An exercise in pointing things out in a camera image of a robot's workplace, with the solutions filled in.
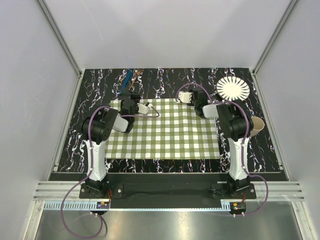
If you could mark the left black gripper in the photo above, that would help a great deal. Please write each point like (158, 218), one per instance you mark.
(136, 98)

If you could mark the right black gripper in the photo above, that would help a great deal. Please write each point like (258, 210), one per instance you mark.
(191, 104)

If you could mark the white blue striped plate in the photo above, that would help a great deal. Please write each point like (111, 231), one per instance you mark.
(232, 88)

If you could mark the green checkered cloth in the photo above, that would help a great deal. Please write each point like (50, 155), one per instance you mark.
(178, 133)

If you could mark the beige paper cup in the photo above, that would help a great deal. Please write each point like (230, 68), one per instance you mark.
(258, 126)

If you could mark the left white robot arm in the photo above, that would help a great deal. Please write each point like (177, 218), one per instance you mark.
(97, 128)

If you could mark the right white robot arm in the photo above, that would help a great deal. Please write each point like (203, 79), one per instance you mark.
(235, 124)

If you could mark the blue plastic knife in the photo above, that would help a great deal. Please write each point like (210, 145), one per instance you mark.
(126, 80)

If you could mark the brown wooden fork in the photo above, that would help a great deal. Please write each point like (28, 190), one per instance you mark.
(137, 74)

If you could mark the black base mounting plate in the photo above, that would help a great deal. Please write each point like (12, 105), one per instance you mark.
(214, 185)

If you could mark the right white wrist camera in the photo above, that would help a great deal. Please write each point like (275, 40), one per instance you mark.
(184, 97)

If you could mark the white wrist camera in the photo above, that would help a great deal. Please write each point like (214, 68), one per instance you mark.
(184, 97)
(144, 108)

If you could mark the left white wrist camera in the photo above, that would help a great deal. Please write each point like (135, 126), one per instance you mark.
(144, 108)

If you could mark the aluminium front rail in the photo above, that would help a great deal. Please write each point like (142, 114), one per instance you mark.
(58, 195)

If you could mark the left aluminium frame post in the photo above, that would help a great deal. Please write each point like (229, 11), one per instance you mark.
(58, 35)

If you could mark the aluminium frame post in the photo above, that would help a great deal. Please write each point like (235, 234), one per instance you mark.
(276, 33)
(58, 35)

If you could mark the right aluminium frame post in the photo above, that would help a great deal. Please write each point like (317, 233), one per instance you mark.
(276, 33)

